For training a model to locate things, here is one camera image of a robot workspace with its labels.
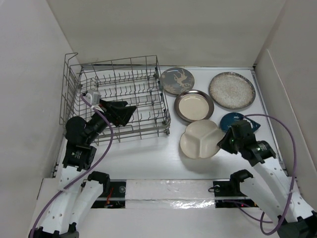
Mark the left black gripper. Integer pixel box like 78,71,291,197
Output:
86,98,136,143

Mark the cream three-section divided plate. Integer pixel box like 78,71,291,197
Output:
179,119,224,159

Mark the cream plate with metallic rim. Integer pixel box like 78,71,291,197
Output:
174,90,214,122

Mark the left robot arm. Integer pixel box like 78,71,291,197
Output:
29,100,137,238

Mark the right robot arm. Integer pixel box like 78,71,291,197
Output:
218,120,317,238

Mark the dark blue plate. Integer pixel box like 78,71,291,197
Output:
219,112,261,133

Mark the speckled beige round plate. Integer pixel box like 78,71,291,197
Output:
209,72,256,110

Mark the grey plate with deer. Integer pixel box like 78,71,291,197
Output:
160,67,195,95

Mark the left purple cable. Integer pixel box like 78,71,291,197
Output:
28,93,114,238

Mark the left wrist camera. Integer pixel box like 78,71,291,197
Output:
84,89,101,105

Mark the grey wire dish rack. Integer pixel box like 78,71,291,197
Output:
59,53,171,142

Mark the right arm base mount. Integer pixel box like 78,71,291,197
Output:
208,170,258,208

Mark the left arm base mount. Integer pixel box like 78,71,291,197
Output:
81,171,126,209

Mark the metal rail bar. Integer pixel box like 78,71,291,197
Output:
109,193,250,201

